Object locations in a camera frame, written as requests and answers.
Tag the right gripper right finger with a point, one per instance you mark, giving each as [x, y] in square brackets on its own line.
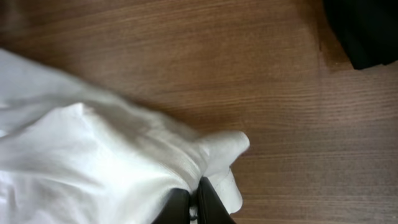
[210, 208]

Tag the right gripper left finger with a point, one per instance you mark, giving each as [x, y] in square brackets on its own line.
[176, 209]

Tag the white t-shirt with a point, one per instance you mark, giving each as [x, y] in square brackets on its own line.
[75, 153]

